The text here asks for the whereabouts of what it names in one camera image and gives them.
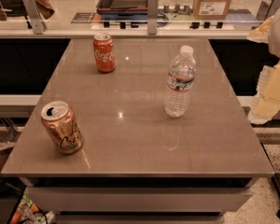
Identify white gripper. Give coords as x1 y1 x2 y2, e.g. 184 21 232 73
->
247 8 280 124

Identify orange LaCroix can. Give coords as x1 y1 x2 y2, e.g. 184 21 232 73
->
41 101 83 155

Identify red Coca-Cola can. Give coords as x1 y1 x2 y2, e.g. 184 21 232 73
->
93 33 116 73

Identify cardboard box with label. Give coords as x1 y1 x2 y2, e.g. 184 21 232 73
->
192 0 231 20

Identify clear plastic water bottle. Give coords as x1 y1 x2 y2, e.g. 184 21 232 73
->
164 46 197 118

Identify grey table drawer base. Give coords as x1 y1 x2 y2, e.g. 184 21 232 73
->
25 187 252 224

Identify bin with colourful trash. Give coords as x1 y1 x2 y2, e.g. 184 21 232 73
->
7 194 56 224

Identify right metal railing post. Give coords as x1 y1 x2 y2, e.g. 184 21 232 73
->
256 0 280 21

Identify metal railing post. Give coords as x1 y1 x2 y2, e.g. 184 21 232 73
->
256 0 280 21
22 0 47 35
147 0 159 35

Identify middle metal railing post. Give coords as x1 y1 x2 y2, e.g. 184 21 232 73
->
147 0 159 35

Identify left metal railing post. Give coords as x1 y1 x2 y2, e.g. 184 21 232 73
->
22 0 47 35

